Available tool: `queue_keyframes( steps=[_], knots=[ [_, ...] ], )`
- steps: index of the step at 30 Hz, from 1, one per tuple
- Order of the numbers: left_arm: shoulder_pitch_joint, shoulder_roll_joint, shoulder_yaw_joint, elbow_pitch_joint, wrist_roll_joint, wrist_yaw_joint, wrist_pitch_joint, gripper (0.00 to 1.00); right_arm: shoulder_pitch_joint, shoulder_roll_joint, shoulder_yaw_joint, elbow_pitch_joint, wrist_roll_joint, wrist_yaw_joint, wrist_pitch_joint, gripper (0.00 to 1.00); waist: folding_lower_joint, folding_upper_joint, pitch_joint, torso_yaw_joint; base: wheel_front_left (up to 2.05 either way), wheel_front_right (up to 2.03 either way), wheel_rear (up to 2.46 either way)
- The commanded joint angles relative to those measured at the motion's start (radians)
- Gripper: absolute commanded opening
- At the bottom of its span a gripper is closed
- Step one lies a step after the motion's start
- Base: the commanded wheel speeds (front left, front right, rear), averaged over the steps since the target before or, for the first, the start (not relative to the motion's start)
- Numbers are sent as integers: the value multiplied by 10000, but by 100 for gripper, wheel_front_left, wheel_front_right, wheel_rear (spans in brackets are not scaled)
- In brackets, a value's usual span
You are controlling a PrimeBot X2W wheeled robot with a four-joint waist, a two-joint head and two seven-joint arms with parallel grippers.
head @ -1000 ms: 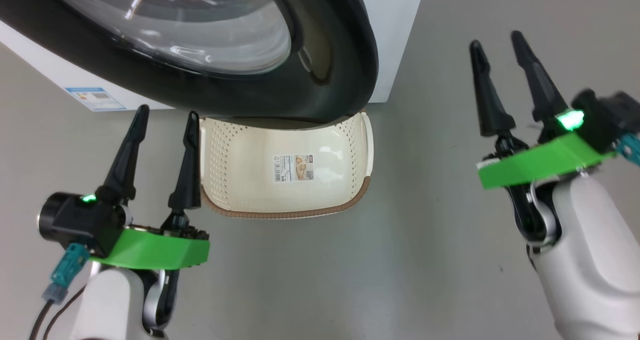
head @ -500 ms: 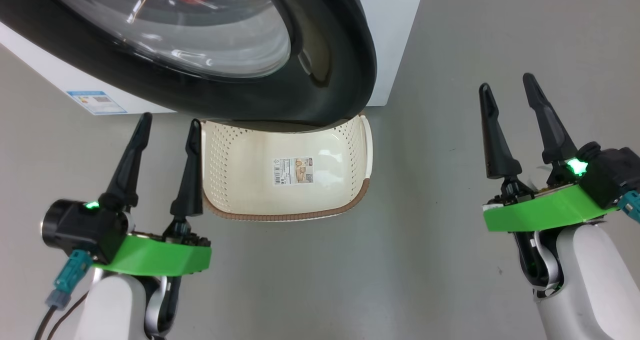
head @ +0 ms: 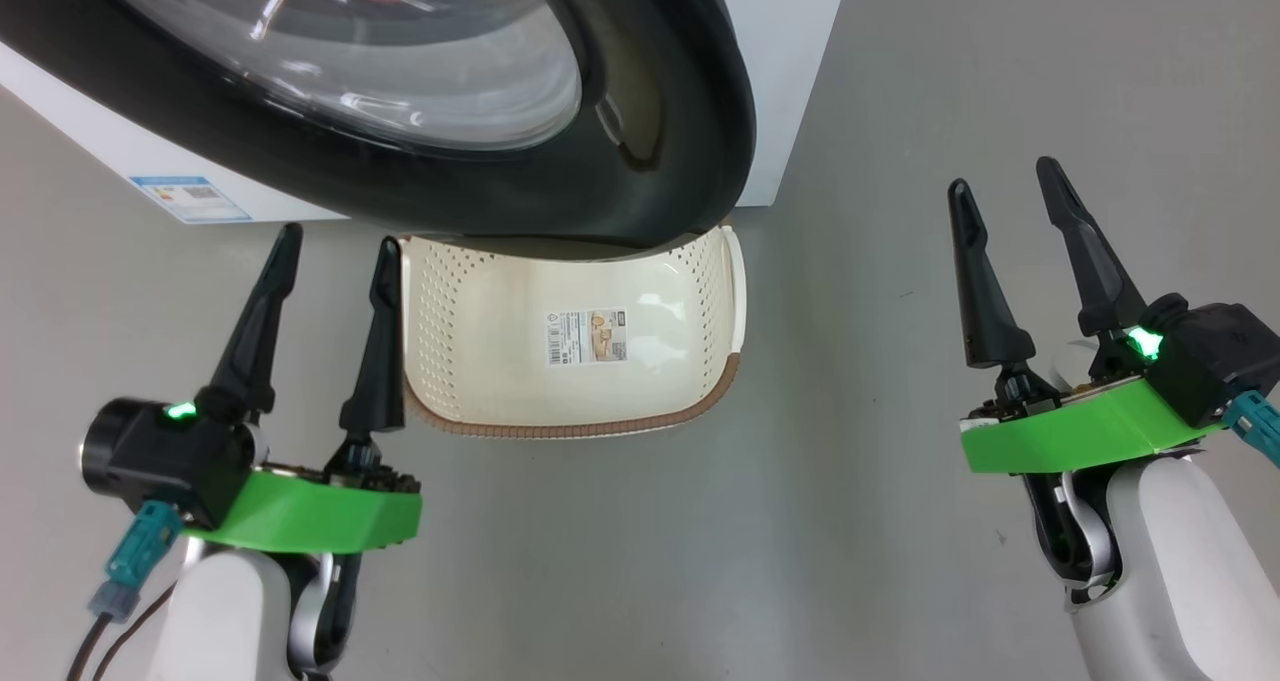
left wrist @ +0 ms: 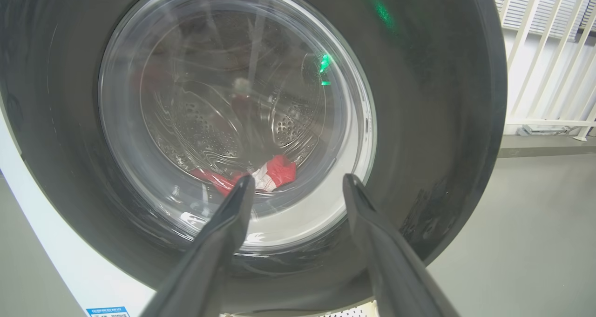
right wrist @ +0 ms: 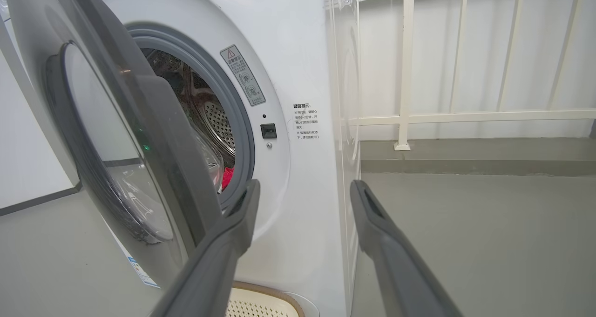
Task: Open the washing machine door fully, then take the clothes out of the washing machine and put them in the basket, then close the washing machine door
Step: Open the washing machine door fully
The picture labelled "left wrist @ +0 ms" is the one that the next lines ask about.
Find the black round glass machine door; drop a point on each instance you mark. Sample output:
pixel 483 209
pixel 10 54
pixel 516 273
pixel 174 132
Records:
pixel 419 121

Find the perforated steel drum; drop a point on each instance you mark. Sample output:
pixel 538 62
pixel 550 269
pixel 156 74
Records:
pixel 205 126

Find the white metal railing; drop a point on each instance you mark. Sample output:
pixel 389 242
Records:
pixel 524 28

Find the blue energy label sticker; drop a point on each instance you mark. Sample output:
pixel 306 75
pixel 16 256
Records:
pixel 107 312

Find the grey flat floor box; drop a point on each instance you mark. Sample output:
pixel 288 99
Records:
pixel 542 130

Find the red and white garment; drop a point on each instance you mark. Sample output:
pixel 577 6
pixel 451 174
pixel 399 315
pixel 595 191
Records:
pixel 279 170

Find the white louvred window blind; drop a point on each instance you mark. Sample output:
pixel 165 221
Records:
pixel 551 14

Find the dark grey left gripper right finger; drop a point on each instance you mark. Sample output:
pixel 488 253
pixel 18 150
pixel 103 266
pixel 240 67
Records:
pixel 391 270

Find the white washing machine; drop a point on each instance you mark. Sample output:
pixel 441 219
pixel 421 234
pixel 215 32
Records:
pixel 70 261

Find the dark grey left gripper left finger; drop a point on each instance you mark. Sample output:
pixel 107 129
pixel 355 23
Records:
pixel 209 261

